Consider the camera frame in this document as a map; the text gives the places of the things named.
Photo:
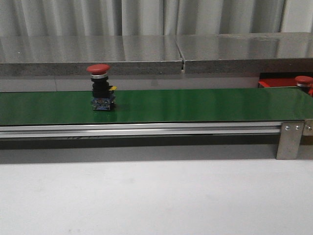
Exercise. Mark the red mushroom push button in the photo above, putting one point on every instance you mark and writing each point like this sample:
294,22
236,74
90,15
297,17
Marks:
304,83
103,96

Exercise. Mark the grey stone shelf slab left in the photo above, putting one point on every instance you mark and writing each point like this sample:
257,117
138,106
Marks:
71,55

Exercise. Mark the grey stone shelf slab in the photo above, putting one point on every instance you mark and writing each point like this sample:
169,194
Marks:
71,55
252,53

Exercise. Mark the red plastic tray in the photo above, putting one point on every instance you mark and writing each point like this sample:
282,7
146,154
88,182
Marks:
282,79

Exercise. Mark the green conveyor belt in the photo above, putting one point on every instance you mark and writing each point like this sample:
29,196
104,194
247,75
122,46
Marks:
74,107

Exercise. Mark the grey stone shelf slab right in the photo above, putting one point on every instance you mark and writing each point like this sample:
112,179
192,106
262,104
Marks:
252,53

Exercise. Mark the grey curtain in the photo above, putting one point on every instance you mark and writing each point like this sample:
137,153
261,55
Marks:
153,17

